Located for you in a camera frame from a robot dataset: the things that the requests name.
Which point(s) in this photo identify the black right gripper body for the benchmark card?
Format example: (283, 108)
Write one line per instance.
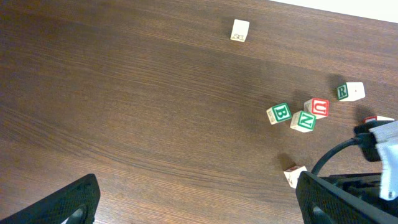
(366, 186)

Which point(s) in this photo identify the red I wooden block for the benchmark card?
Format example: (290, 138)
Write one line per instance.
(377, 118)

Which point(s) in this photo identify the green B wooden block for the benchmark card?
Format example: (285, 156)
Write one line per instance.
(279, 113)

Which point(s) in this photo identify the green R wooden block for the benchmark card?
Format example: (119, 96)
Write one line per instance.
(350, 91)

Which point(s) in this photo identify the green N wooden block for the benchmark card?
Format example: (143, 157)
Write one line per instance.
(303, 121)

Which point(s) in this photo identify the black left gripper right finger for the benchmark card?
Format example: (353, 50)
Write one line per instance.
(322, 202)

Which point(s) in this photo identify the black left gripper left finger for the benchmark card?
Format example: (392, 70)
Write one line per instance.
(75, 203)

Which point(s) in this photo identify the plain wooden block far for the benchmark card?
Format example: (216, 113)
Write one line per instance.
(240, 30)

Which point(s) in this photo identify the blue K wooden block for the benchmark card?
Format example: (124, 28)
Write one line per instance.
(292, 175)

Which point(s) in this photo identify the red U wooden block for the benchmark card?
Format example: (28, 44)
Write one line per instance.
(318, 107)

